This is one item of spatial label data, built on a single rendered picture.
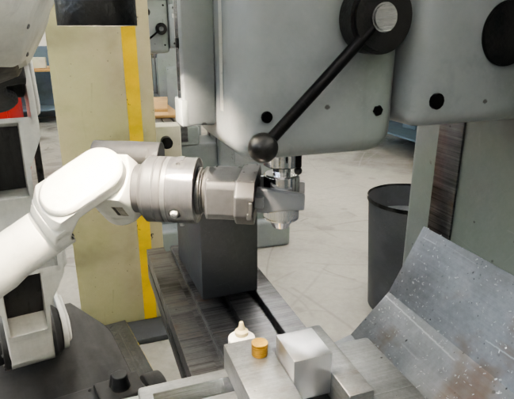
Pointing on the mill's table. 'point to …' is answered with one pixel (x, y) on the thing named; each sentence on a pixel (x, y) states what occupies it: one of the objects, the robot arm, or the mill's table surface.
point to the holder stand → (219, 256)
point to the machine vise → (370, 370)
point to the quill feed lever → (375, 35)
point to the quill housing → (295, 78)
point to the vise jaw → (257, 374)
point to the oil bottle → (240, 334)
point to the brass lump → (259, 347)
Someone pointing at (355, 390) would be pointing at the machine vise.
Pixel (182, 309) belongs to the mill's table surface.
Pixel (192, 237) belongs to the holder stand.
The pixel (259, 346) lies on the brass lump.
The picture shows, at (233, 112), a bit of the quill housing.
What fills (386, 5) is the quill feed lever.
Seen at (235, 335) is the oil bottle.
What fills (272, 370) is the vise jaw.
